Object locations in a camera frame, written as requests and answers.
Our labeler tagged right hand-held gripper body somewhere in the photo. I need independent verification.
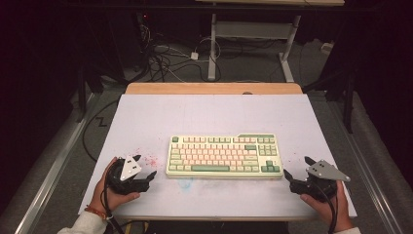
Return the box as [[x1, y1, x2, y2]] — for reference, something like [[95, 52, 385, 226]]
[[289, 159, 352, 203]]

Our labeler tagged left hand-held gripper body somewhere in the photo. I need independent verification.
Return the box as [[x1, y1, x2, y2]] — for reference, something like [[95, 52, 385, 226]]
[[106, 155, 150, 196]]

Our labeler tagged cream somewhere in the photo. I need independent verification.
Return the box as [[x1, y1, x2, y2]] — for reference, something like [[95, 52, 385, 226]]
[[166, 133, 284, 180]]

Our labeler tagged person's left hand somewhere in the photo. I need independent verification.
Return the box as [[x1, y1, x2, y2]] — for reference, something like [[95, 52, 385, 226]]
[[89, 156, 141, 214]]

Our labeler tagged person's right hand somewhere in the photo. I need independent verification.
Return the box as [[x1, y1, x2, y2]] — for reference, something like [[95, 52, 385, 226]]
[[300, 179, 355, 232]]

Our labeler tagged black metal stand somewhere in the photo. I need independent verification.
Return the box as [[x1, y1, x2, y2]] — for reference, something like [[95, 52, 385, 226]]
[[76, 64, 105, 124], [305, 64, 357, 135]]

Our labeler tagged white board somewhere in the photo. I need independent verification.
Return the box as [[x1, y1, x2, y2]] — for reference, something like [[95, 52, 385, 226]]
[[78, 94, 357, 218]]

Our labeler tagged wooden table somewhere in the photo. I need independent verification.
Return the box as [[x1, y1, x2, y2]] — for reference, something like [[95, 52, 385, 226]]
[[111, 82, 322, 223]]

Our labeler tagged small white box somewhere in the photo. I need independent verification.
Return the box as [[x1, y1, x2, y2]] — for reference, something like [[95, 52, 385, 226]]
[[320, 42, 335, 55]]

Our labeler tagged left hand-held gripper black cable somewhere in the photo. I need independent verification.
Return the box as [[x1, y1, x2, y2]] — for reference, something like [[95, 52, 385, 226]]
[[101, 162, 126, 234]]

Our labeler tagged hand-held gripper black cable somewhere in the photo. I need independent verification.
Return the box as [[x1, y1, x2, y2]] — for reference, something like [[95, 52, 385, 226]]
[[310, 181, 339, 234], [101, 162, 126, 234]]

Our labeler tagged red bead bracelet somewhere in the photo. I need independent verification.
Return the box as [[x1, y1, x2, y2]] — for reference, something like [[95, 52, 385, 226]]
[[84, 205, 108, 221]]

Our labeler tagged metal floor rail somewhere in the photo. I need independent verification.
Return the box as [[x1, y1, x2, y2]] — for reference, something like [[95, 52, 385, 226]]
[[14, 92, 98, 234], [327, 100, 403, 234]]

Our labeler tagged right hand-held gripper black cable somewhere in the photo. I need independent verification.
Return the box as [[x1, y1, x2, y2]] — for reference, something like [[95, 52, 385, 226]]
[[310, 181, 339, 234]]

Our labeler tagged black floor cable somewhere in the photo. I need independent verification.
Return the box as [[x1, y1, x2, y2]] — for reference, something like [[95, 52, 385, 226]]
[[81, 98, 120, 164]]

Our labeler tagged tangle of floor cables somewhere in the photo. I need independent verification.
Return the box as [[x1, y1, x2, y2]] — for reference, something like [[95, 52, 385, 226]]
[[135, 23, 225, 84]]

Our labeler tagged white desk frame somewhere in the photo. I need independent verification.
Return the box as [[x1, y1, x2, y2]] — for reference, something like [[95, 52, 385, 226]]
[[194, 0, 345, 83]]

